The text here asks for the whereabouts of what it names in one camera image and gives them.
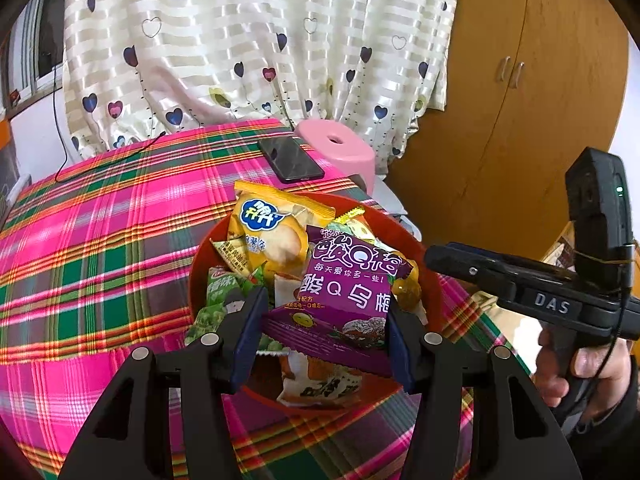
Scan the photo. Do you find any wooden wardrobe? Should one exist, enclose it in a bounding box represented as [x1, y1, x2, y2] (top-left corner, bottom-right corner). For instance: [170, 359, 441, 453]
[385, 0, 631, 281]

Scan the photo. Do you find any window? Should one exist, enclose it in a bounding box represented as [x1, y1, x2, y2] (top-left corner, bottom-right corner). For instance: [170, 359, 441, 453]
[0, 0, 68, 111]

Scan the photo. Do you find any black smartphone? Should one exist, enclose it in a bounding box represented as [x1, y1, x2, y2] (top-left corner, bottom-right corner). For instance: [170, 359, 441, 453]
[257, 136, 326, 184]

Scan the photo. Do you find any pink plastic stool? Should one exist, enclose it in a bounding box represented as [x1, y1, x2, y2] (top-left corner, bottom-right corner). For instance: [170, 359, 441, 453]
[294, 119, 377, 193]

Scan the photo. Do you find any person's right hand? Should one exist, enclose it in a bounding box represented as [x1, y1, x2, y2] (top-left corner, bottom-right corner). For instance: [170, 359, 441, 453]
[531, 327, 635, 409]

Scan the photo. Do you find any yellow bread snack packet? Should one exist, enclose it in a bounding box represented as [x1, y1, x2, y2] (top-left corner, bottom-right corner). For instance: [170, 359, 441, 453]
[227, 181, 335, 281]

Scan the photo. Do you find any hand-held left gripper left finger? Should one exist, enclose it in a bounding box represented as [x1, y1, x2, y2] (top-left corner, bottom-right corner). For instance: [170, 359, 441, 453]
[57, 286, 271, 480]

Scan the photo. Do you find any red plastic basket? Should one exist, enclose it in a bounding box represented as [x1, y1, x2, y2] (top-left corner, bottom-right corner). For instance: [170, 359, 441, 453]
[189, 191, 446, 416]

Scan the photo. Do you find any black cable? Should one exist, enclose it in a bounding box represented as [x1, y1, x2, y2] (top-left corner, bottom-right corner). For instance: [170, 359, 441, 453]
[50, 52, 168, 184]

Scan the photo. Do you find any white brown snack packet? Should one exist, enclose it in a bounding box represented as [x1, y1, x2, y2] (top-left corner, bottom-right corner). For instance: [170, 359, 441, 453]
[275, 350, 363, 406]

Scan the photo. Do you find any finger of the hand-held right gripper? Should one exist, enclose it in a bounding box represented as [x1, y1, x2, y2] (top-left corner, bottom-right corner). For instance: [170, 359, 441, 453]
[424, 242, 507, 304]

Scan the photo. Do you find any person's right forearm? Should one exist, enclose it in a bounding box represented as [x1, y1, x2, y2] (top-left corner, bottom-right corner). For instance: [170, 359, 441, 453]
[555, 360, 640, 480]

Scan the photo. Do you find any clear packet of yellow pastries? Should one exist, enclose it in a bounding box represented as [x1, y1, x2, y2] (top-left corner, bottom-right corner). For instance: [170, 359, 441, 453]
[392, 275, 428, 326]

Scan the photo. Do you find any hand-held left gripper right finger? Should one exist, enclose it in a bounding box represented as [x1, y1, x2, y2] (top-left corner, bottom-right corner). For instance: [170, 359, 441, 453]
[385, 305, 583, 480]

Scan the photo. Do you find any purple snack packet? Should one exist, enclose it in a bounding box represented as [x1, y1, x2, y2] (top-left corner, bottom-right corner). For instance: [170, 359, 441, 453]
[262, 225, 421, 378]

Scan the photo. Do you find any pink green plaid tablecloth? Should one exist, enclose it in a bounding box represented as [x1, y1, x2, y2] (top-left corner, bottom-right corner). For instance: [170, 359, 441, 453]
[0, 117, 531, 480]

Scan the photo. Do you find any green snack packet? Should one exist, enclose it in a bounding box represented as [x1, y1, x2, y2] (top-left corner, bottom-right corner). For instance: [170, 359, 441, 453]
[185, 265, 273, 346]

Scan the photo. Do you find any white heart print curtain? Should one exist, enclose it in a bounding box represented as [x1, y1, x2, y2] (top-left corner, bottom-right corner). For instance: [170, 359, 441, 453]
[62, 0, 463, 158]

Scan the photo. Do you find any gold snack packet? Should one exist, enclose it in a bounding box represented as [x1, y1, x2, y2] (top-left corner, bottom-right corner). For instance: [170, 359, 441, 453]
[332, 205, 381, 246]
[210, 237, 261, 278]

